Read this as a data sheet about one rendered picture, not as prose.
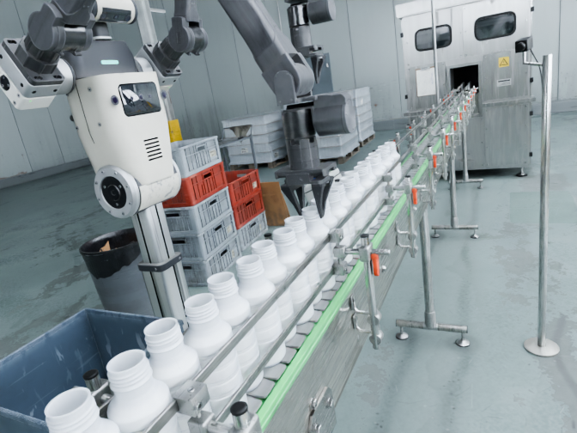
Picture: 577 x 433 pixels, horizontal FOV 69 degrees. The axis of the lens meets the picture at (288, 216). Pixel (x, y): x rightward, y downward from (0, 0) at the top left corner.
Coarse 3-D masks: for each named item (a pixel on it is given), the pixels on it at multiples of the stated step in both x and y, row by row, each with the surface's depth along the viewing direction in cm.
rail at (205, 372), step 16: (432, 112) 262; (400, 160) 140; (416, 160) 168; (368, 192) 105; (352, 208) 94; (368, 224) 104; (320, 288) 76; (272, 304) 60; (304, 304) 70; (256, 320) 56; (240, 336) 52; (224, 352) 49; (272, 352) 59; (208, 368) 46; (256, 368) 56; (176, 400) 42; (160, 416) 40; (224, 416) 49; (144, 432) 38
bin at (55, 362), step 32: (64, 320) 100; (96, 320) 104; (128, 320) 98; (32, 352) 92; (64, 352) 99; (96, 352) 107; (0, 384) 86; (32, 384) 92; (64, 384) 99; (0, 416) 72; (32, 416) 92
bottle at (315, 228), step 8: (304, 208) 81; (312, 208) 82; (304, 216) 80; (312, 216) 79; (312, 224) 79; (320, 224) 80; (312, 232) 79; (320, 232) 79; (320, 240) 79; (328, 248) 81; (320, 256) 80; (328, 256) 81; (320, 264) 80; (328, 264) 81; (320, 272) 81; (320, 280) 81; (328, 288) 82
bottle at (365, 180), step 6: (354, 168) 110; (360, 168) 109; (366, 168) 109; (360, 174) 109; (366, 174) 109; (360, 180) 110; (366, 180) 109; (372, 180) 111; (366, 186) 109; (372, 186) 110; (366, 192) 109; (372, 198) 110; (372, 204) 111; (372, 210) 111; (372, 222) 112
